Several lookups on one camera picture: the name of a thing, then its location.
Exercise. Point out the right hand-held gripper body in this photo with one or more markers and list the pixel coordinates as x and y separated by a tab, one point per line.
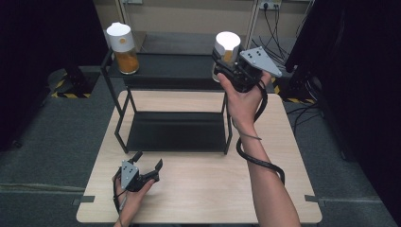
258	61

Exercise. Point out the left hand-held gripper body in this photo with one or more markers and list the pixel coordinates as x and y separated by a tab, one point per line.
129	173

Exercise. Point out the pale spice jar white lid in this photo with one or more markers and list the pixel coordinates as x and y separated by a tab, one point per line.
227	42

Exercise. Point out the black two-tier metal rack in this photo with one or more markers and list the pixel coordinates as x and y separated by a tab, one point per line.
173	67

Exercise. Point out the orange spice jar white lid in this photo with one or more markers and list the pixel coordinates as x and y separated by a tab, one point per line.
121	41

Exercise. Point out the person's left hand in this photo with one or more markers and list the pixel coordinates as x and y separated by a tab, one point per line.
130	201

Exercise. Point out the person's right hand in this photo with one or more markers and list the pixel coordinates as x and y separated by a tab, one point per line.
242	105

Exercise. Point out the stand base with hazard tape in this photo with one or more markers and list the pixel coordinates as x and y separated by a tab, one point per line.
296	91
75	86

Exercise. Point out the grey floor tape piece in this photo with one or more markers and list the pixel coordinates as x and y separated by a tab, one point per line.
315	200
84	199

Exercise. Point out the black curtain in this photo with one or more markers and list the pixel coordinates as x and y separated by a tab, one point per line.
38	63
362	78

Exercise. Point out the white wall socket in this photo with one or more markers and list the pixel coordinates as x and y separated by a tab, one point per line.
270	3

